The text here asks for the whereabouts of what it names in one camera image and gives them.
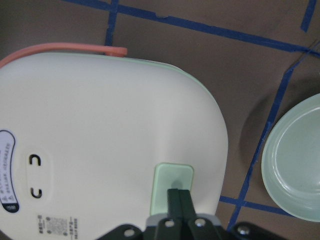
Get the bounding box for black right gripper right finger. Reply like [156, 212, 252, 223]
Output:
[178, 189, 196, 220]

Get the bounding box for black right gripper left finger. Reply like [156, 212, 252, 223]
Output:
[167, 188, 183, 219]

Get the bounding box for white rice cooker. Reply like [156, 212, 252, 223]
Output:
[0, 43, 228, 240]

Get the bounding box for light green plate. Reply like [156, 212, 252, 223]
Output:
[261, 94, 320, 222]

